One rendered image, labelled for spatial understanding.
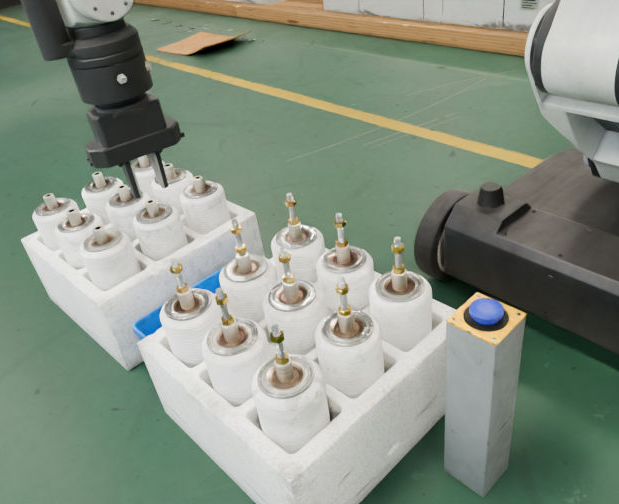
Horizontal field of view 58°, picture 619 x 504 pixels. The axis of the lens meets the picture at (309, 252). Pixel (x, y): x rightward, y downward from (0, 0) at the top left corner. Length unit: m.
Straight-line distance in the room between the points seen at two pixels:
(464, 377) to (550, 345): 0.42
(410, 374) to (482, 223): 0.39
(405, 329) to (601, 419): 0.37
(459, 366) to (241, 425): 0.30
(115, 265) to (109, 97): 0.49
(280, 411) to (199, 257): 0.54
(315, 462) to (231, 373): 0.17
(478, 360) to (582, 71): 0.42
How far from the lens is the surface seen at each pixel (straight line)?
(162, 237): 1.17
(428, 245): 1.17
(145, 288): 1.15
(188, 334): 0.89
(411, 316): 0.85
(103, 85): 0.71
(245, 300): 0.94
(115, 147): 0.74
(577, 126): 1.04
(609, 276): 1.03
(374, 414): 0.81
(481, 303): 0.72
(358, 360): 0.79
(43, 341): 1.40
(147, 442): 1.08
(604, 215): 1.23
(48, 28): 0.71
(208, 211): 1.21
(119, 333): 1.17
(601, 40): 0.86
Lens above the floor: 0.80
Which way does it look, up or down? 34 degrees down
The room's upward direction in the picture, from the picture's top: 9 degrees counter-clockwise
